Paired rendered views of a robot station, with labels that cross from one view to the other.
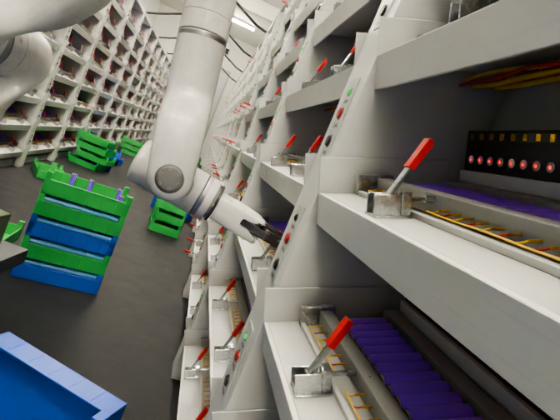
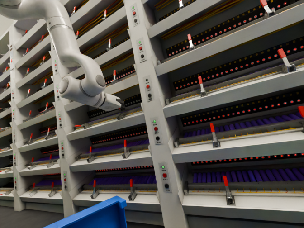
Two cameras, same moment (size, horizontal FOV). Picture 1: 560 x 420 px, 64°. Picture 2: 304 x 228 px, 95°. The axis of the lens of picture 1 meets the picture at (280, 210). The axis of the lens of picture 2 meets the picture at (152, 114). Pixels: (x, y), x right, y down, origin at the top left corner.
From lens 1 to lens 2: 0.64 m
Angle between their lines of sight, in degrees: 54
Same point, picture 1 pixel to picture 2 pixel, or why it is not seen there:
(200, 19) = (65, 22)
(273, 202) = (76, 119)
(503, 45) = (206, 5)
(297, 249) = (157, 84)
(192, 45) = (67, 32)
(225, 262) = (70, 151)
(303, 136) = not seen: hidden behind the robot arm
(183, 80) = (71, 47)
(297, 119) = not seen: hidden behind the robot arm
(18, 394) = not seen: outside the picture
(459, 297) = (244, 33)
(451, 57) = (187, 14)
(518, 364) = (264, 30)
